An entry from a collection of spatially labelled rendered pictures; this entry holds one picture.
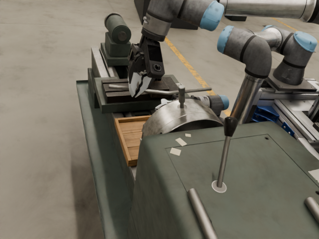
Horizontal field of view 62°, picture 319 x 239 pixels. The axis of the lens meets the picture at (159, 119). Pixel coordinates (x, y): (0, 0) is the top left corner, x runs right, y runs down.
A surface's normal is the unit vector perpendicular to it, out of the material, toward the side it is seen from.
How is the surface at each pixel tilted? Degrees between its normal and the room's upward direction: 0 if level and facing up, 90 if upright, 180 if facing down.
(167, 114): 33
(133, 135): 0
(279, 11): 107
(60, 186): 0
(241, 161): 0
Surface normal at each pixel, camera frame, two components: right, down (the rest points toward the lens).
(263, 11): -0.14, 0.83
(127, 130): 0.14, -0.79
